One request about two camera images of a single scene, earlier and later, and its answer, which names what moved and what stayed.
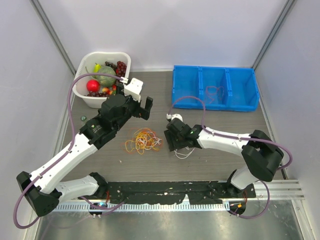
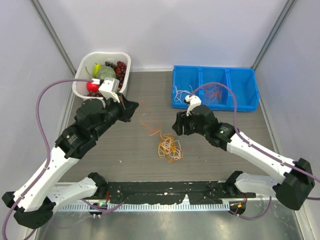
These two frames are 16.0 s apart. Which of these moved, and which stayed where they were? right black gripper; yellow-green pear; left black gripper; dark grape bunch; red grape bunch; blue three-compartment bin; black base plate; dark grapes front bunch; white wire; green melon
Moved: white wire; left black gripper; right black gripper
Stayed: green melon; black base plate; dark grapes front bunch; yellow-green pear; blue three-compartment bin; red grape bunch; dark grape bunch
